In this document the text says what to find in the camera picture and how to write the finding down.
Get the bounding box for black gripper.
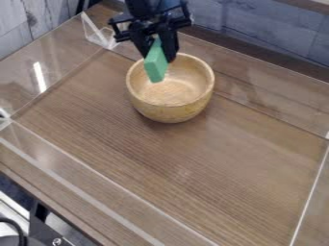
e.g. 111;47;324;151
109;0;191;62

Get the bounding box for green rectangular stick block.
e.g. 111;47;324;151
145;38;169;83

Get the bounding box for wooden bowl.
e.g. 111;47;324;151
126;53;214;123

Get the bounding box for clear acrylic tray walls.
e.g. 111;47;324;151
0;19;329;246

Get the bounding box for clear acrylic corner bracket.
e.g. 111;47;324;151
82;12;118;50

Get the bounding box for black table frame bracket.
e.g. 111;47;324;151
28;201;78;246

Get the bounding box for black cable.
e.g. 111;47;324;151
0;217;30;246

